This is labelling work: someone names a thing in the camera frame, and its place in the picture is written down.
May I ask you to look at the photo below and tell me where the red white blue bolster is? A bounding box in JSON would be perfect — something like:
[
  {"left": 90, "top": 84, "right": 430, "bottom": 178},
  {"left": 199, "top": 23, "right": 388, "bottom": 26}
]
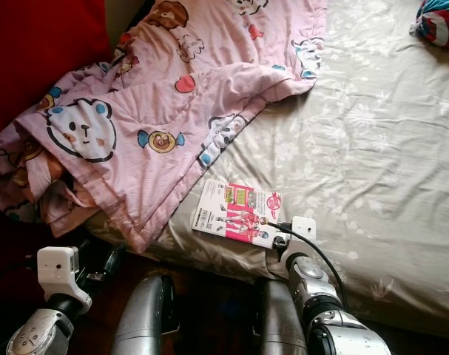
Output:
[{"left": 411, "top": 0, "right": 449, "bottom": 51}]

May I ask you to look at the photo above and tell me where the bed with beige floral sheet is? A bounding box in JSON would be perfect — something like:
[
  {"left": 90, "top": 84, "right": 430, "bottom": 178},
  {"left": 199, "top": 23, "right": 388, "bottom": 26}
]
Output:
[{"left": 84, "top": 0, "right": 449, "bottom": 342}]

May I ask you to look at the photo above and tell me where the silver robot right leg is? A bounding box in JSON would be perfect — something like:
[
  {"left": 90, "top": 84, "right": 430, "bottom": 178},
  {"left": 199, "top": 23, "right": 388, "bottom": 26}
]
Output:
[{"left": 252, "top": 280, "right": 310, "bottom": 355}]

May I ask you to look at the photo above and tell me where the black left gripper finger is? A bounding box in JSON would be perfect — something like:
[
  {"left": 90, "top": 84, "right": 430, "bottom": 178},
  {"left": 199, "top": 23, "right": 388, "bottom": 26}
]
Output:
[{"left": 107, "top": 244, "right": 127, "bottom": 279}]

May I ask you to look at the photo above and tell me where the pink cartoon bear blanket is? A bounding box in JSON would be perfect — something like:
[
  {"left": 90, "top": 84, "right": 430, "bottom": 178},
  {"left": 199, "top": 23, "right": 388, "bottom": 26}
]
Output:
[{"left": 0, "top": 0, "right": 328, "bottom": 256}]

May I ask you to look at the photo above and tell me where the peach pink crumpled cloth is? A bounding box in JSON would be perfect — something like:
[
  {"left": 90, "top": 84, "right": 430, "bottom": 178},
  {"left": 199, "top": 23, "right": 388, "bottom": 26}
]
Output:
[{"left": 17, "top": 152, "right": 84, "bottom": 223}]

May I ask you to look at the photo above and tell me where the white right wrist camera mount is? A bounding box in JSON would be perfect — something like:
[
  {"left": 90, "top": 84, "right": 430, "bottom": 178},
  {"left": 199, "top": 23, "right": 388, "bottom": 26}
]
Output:
[{"left": 282, "top": 216, "right": 318, "bottom": 276}]

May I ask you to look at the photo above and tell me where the pink white paperback book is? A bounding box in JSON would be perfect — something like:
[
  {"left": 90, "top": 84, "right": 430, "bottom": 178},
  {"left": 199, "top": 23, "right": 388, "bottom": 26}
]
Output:
[{"left": 191, "top": 179, "right": 286, "bottom": 249}]

